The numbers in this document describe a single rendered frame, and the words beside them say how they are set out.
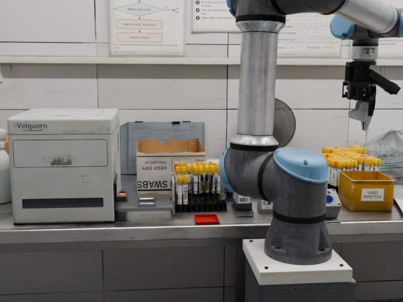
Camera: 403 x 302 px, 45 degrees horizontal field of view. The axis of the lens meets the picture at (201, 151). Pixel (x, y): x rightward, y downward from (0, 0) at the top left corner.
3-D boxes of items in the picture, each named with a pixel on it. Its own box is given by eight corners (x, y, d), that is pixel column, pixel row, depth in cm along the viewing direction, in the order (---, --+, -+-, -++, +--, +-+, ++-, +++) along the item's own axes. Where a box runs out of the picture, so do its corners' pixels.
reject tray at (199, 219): (195, 225, 136) (195, 222, 136) (193, 217, 143) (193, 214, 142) (219, 224, 137) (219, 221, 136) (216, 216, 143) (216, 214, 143)
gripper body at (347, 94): (341, 99, 153) (343, 60, 151) (368, 99, 153) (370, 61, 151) (349, 101, 145) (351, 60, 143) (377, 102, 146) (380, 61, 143)
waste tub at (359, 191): (349, 212, 148) (351, 180, 147) (336, 199, 162) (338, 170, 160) (393, 212, 149) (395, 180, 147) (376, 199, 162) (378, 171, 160)
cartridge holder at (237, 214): (235, 217, 143) (235, 205, 142) (231, 208, 152) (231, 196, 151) (253, 216, 143) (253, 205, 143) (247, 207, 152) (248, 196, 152)
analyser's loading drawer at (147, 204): (102, 215, 137) (101, 198, 136) (104, 208, 144) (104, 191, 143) (174, 214, 139) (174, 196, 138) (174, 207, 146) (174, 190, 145)
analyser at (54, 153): (12, 225, 134) (5, 117, 129) (36, 198, 161) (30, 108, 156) (125, 223, 137) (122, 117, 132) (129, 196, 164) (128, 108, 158)
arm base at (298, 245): (337, 266, 102) (339, 221, 100) (264, 263, 103) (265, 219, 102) (326, 241, 117) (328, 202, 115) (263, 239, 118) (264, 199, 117)
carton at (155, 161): (135, 195, 166) (134, 151, 163) (138, 175, 194) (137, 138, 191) (207, 193, 168) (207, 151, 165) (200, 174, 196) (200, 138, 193)
